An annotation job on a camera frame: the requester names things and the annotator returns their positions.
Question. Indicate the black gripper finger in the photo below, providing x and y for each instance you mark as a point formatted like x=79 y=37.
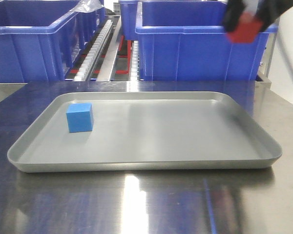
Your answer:
x=233 y=11
x=270 y=10

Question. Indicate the red cube block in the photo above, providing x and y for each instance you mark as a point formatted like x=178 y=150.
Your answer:
x=247 y=29

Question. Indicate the blue cube block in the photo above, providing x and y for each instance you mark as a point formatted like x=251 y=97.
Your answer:
x=80 y=117

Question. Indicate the large blue bin right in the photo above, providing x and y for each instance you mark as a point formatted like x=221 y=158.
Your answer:
x=185 y=40

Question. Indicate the large blue bin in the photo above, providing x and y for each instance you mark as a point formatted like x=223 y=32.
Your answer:
x=39 y=40
x=185 y=40

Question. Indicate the blue bin rear centre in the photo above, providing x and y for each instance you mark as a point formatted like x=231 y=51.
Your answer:
x=128 y=19

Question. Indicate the clear plastic bag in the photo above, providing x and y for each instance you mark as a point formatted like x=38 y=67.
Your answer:
x=87 y=6

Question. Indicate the grey metal tray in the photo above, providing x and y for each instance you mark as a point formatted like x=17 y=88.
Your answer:
x=146 y=131

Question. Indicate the large blue bin left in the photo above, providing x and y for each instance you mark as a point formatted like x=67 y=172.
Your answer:
x=39 y=40

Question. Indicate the white roller conveyor rail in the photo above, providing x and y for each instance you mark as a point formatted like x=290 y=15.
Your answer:
x=88 y=65

